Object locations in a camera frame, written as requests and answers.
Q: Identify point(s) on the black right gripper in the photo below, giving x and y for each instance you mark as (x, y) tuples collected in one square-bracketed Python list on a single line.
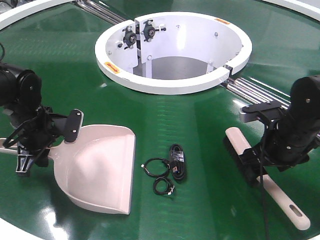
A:
[(285, 144)]

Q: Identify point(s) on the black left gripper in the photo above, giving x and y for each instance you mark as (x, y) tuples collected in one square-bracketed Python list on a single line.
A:
[(33, 137)]

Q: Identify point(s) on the beige hand brush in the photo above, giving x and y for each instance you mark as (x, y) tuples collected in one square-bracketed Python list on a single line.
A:
[(239, 144)]

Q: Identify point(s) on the pink plastic dustpan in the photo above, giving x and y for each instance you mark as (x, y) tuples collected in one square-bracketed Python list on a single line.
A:
[(96, 171)]

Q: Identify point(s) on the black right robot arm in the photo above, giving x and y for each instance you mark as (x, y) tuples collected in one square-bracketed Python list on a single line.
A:
[(304, 98)]

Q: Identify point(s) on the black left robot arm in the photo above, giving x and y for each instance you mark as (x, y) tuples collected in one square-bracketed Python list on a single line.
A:
[(20, 93)]

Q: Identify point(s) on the white outer rim bottom left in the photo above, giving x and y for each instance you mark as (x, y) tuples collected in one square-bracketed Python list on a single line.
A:
[(11, 232)]

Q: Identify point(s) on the white rim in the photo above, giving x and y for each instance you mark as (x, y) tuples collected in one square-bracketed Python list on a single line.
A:
[(13, 15), (11, 232), (309, 8)]

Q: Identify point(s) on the steel rollers right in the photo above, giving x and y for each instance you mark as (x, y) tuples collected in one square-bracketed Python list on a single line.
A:
[(254, 92)]

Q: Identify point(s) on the steel rollers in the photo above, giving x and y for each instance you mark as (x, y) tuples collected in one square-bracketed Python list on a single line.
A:
[(254, 92), (100, 10)]

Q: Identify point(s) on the white outer rim top left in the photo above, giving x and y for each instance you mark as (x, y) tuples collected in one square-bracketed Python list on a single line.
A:
[(13, 15)]

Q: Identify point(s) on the steel rollers top left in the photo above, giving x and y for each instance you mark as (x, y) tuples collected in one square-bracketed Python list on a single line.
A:
[(100, 10)]

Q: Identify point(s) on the white outer rim top right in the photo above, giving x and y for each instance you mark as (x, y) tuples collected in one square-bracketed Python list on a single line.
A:
[(309, 8)]

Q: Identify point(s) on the left black bearing mount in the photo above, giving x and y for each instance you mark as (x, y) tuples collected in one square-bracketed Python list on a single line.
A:
[(129, 38)]

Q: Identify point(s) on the black bearing mount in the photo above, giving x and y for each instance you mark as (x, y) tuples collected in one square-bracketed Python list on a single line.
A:
[(149, 30), (129, 38)]

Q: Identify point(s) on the right black bearing mount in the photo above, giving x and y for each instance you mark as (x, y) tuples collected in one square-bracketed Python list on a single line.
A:
[(149, 30)]

